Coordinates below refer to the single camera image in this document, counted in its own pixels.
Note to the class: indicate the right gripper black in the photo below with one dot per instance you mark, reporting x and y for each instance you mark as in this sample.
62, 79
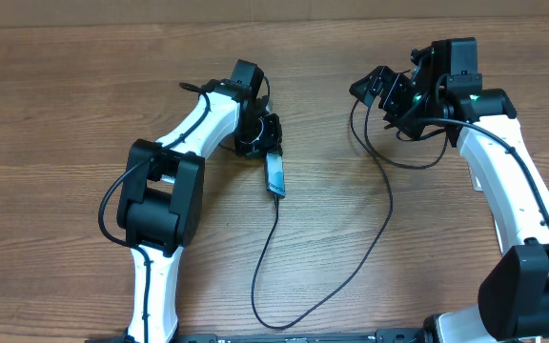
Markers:
395, 90

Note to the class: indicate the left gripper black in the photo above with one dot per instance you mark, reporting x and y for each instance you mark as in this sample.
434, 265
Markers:
271, 144

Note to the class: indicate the smartphone with blue screen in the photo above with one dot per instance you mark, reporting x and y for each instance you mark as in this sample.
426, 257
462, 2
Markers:
274, 174

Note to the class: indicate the white power strip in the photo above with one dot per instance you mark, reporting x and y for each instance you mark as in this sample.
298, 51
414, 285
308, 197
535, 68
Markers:
474, 180

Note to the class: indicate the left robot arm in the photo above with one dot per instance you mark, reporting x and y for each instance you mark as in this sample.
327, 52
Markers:
162, 189

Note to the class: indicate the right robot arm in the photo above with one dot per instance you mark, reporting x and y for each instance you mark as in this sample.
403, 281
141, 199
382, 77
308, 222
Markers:
445, 89

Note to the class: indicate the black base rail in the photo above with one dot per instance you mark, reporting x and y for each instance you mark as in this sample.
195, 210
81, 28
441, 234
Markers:
298, 338

